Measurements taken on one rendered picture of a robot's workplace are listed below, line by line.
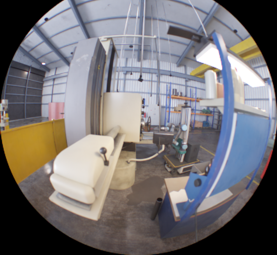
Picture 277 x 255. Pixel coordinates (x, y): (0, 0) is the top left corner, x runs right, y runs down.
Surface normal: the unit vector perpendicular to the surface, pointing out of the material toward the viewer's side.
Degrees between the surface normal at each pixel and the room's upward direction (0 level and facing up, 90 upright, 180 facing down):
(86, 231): 0
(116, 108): 90
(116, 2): 169
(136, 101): 90
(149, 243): 0
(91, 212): 0
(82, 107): 90
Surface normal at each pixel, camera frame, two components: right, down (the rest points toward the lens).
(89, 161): 0.06, -0.89
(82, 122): 0.03, 0.09
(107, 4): -0.05, 0.99
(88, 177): 0.22, -0.40
